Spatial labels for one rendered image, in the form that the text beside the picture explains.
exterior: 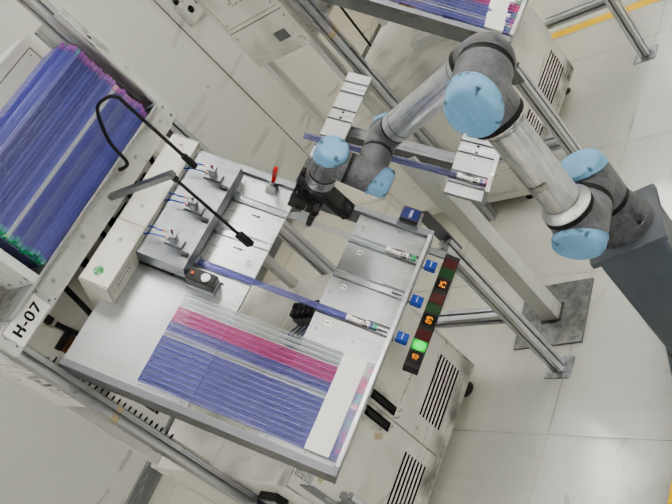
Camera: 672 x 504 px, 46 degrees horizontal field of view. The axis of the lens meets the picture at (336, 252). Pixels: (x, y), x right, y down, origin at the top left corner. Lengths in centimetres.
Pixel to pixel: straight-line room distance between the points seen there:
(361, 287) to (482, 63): 72
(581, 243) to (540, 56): 169
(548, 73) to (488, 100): 188
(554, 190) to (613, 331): 97
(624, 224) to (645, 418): 66
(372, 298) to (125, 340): 62
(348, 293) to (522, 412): 82
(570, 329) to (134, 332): 138
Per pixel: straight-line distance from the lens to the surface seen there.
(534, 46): 336
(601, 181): 186
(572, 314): 270
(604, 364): 255
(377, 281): 204
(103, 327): 204
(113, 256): 204
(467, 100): 154
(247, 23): 299
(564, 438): 248
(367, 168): 183
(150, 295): 206
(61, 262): 202
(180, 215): 209
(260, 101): 441
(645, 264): 203
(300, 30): 289
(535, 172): 167
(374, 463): 237
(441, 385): 260
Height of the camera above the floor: 189
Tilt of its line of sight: 29 degrees down
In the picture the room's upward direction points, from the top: 47 degrees counter-clockwise
